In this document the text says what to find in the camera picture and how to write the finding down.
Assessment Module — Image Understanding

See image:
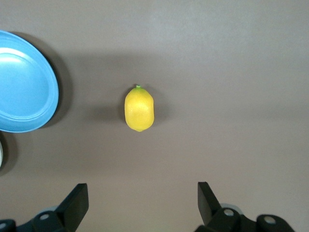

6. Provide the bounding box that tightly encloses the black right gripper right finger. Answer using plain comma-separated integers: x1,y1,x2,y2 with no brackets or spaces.
194,181,297,232

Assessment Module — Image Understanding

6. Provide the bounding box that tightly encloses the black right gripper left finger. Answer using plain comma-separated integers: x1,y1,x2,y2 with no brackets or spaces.
0,183,89,232

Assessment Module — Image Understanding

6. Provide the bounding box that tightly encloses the yellow lemon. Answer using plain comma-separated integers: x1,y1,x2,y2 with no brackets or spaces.
124,84,155,132

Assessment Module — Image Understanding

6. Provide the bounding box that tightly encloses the blue plate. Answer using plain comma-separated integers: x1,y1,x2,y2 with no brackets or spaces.
0,29,60,133

